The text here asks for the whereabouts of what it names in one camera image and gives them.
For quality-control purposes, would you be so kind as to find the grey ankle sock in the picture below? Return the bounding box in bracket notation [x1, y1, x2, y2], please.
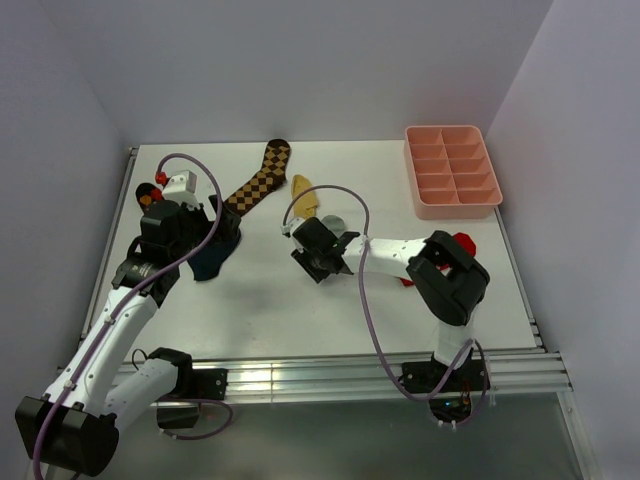
[321, 215, 347, 238]

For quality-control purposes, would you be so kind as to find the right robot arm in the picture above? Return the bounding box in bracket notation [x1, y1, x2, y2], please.
[179, 192, 490, 390]

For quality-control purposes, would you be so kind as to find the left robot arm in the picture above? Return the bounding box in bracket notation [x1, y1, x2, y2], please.
[15, 195, 241, 479]

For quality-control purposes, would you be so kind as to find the dark navy ankle sock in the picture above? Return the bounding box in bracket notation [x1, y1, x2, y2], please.
[187, 233, 241, 282]

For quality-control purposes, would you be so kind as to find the yellow ankle sock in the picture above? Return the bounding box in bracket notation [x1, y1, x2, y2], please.
[291, 174, 319, 219]

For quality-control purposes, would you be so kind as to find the red orange argyle sock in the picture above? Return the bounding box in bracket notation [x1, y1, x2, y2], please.
[135, 182, 163, 211]

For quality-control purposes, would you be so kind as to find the brown tan argyle sock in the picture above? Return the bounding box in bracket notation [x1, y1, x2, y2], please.
[225, 139, 291, 216]

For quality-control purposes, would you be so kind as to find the red santa sock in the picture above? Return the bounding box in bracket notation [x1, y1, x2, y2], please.
[398, 232, 477, 287]

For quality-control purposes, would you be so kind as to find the pink compartment tray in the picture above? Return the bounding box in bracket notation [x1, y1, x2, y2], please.
[404, 125, 503, 220]

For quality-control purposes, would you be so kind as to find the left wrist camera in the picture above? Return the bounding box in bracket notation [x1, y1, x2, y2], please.
[155, 170, 200, 210]

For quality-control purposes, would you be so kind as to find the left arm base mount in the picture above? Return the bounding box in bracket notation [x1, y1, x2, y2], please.
[156, 368, 228, 430]

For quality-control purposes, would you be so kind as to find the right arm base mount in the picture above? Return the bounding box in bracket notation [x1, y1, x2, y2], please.
[398, 357, 491, 429]

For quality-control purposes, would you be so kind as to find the aluminium frame rail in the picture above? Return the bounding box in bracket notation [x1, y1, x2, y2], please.
[194, 349, 573, 404]

